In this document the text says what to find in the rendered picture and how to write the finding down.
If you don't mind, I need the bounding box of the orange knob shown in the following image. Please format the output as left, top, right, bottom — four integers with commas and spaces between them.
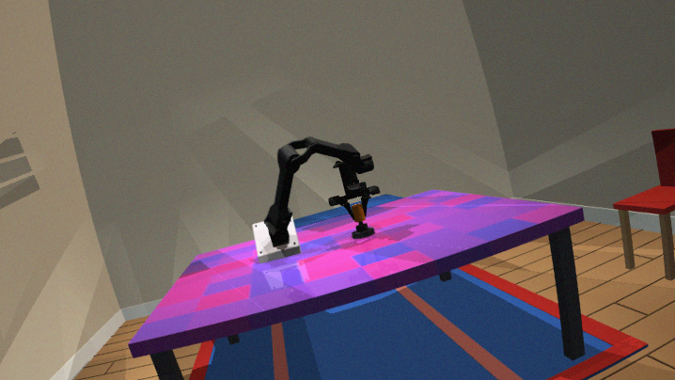
351, 204, 366, 223

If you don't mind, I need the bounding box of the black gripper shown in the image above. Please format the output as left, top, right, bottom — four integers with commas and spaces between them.
328, 175, 381, 220

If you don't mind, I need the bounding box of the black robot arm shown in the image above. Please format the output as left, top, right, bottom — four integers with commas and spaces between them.
263, 136, 374, 246

